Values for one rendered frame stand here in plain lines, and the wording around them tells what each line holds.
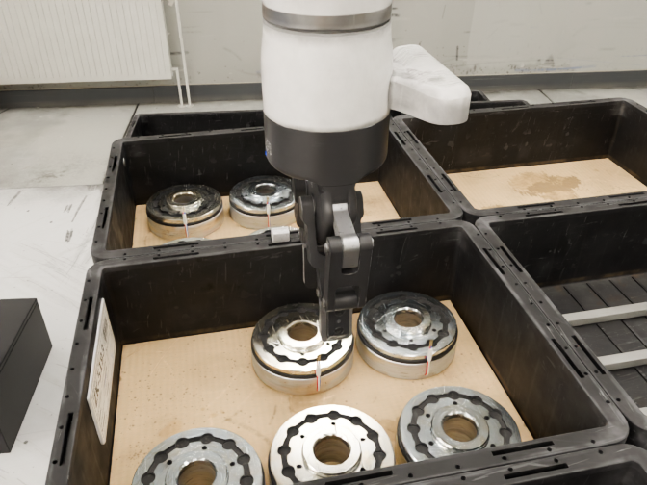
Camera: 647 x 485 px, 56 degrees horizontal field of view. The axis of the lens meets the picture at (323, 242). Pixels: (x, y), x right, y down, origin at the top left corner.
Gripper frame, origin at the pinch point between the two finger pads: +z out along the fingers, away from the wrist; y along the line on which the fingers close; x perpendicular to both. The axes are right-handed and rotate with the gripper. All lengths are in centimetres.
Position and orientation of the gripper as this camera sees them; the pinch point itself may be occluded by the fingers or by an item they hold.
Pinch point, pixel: (325, 293)
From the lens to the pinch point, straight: 43.8
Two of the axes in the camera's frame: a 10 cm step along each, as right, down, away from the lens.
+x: 9.8, -1.1, 1.7
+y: 2.0, 5.4, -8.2
